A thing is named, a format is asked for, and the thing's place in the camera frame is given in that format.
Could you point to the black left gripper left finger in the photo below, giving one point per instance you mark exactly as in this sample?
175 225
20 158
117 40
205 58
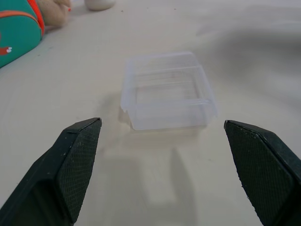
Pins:
58 169

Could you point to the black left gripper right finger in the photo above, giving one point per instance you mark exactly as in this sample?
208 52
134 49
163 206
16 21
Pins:
265 169

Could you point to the clear plastic container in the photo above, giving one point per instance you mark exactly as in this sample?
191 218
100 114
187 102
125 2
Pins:
164 94

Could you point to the teal bag with orange zipper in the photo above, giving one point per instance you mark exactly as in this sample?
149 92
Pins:
16 33

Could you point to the beige plush toy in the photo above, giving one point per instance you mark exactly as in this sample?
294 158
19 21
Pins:
55 11

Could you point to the white round object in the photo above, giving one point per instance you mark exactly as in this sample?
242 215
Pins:
100 4

